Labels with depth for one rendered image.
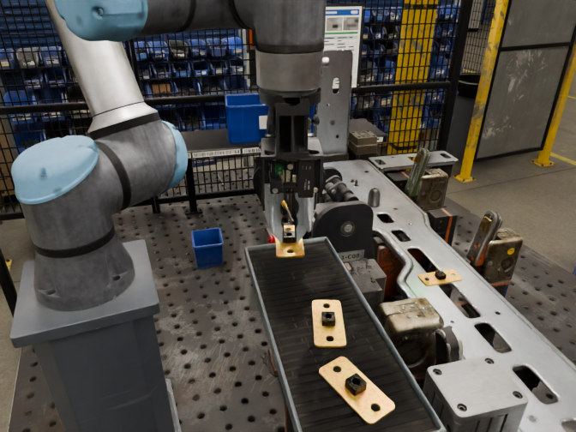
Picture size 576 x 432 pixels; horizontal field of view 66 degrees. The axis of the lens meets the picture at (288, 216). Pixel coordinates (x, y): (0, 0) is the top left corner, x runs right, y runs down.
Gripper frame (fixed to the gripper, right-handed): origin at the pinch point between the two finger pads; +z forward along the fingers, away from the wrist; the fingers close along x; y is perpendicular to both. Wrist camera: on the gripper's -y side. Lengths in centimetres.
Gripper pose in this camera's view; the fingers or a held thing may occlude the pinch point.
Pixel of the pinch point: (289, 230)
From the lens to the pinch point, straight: 62.2
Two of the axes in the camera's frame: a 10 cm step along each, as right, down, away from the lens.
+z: 0.0, 8.8, 4.8
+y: 0.5, 4.8, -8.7
